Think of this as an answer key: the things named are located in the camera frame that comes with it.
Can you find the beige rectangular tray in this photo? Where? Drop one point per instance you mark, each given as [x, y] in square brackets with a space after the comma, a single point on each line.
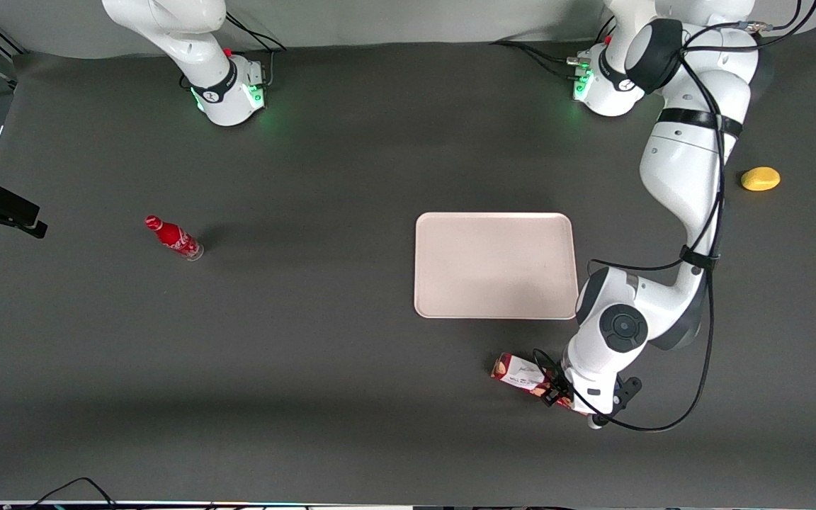
[496, 265]

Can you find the yellow lemon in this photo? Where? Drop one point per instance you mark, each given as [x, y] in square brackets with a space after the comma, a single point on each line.
[761, 179]

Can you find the red cookie box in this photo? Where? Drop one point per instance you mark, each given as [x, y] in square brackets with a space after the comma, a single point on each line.
[518, 372]

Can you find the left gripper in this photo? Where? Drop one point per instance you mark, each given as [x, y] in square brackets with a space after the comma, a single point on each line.
[558, 392]

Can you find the red cola bottle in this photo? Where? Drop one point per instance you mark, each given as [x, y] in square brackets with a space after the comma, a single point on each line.
[174, 237]

